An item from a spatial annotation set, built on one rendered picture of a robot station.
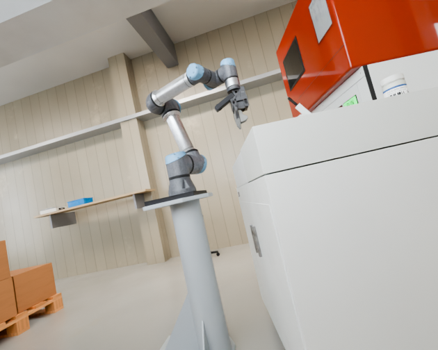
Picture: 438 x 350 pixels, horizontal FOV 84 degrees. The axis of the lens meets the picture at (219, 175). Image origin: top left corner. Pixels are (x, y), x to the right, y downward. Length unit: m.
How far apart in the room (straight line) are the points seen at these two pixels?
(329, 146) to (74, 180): 4.72
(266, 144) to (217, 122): 3.32
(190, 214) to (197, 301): 0.42
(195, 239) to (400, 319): 0.83
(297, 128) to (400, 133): 0.31
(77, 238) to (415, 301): 4.84
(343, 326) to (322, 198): 0.35
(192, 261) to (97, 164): 3.77
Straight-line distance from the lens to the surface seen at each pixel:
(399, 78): 1.08
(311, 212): 0.75
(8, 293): 3.02
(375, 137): 0.86
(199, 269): 1.30
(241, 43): 4.48
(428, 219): 0.93
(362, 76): 1.37
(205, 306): 1.35
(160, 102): 1.47
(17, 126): 6.18
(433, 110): 0.99
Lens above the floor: 0.78
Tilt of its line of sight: 5 degrees up
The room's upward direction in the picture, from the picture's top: 13 degrees counter-clockwise
